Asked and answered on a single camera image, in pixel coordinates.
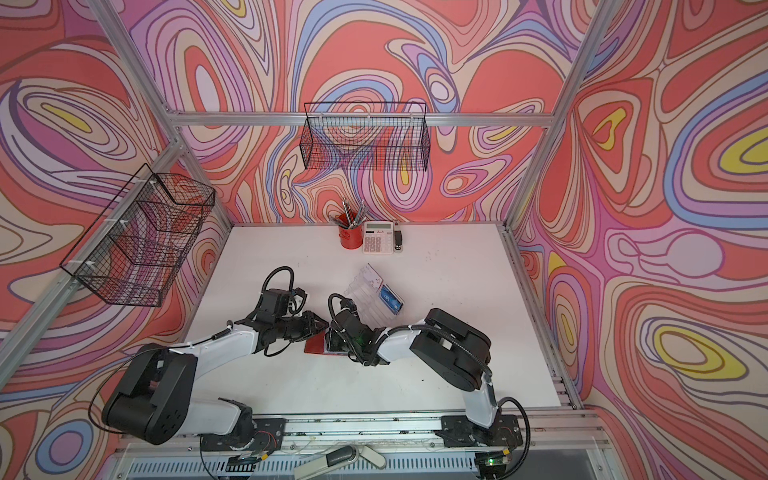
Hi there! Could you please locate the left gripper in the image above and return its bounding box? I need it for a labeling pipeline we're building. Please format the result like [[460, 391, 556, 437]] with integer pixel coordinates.
[[275, 311, 333, 342]]

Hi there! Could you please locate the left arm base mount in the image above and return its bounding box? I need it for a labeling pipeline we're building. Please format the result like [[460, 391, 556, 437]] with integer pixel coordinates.
[[200, 417, 287, 453]]

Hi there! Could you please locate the back wire basket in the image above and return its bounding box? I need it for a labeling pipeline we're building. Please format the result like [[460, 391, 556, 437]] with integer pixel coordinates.
[[299, 101, 431, 172]]

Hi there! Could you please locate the red pen cup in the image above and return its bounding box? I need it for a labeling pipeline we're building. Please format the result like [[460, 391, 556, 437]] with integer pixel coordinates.
[[337, 213, 364, 250]]

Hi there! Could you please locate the left wire basket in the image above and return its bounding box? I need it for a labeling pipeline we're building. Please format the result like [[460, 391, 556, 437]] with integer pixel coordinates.
[[59, 164, 216, 307]]

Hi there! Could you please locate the black stapler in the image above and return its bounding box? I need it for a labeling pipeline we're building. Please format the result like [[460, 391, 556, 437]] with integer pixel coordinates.
[[393, 224, 403, 253]]

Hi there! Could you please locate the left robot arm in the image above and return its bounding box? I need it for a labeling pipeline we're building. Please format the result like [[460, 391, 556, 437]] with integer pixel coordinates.
[[88, 266, 328, 450]]

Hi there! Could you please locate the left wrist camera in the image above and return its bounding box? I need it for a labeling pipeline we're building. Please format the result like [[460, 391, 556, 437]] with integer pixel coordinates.
[[256, 288, 307, 324]]

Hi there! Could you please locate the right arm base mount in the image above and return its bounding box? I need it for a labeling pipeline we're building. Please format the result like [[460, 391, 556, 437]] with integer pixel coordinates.
[[434, 413, 525, 449]]

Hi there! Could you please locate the wire basket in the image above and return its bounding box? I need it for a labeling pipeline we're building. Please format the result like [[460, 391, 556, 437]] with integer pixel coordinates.
[[299, 101, 431, 172], [59, 164, 216, 307]]

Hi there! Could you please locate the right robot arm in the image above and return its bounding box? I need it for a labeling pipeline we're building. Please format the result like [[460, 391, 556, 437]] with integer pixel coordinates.
[[328, 293, 531, 450]]

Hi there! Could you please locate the red leather card holder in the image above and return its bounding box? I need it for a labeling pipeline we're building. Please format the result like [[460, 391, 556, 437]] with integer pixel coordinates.
[[303, 331, 346, 356]]

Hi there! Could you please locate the white VIP card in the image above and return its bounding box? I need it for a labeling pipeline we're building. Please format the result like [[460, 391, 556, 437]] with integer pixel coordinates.
[[360, 264, 384, 292]]

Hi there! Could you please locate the grey handheld device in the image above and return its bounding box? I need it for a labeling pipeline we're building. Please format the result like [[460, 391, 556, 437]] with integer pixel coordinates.
[[293, 445, 387, 480]]

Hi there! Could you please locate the white pink calculator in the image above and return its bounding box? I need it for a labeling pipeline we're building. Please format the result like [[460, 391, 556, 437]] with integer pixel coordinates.
[[362, 221, 394, 255]]

